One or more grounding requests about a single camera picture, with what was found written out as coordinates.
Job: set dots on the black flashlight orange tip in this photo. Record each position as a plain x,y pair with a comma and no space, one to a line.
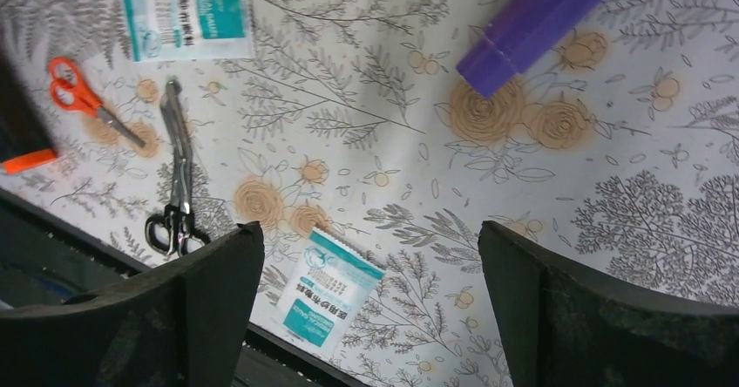
25,143

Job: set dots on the teal gauze packet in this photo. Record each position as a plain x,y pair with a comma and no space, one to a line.
168,30

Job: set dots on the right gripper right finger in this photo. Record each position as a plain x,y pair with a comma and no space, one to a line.
562,323

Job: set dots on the teal dressing packet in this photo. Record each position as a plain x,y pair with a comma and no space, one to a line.
329,285

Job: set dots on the black bandage shears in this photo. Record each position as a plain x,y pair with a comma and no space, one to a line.
174,231

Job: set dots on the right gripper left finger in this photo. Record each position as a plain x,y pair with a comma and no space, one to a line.
180,324

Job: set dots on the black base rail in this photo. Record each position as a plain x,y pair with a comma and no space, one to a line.
44,263

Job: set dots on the orange handled small scissors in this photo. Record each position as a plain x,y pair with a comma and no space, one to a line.
70,92

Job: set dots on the purple cylindrical tube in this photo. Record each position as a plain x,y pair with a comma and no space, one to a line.
521,33

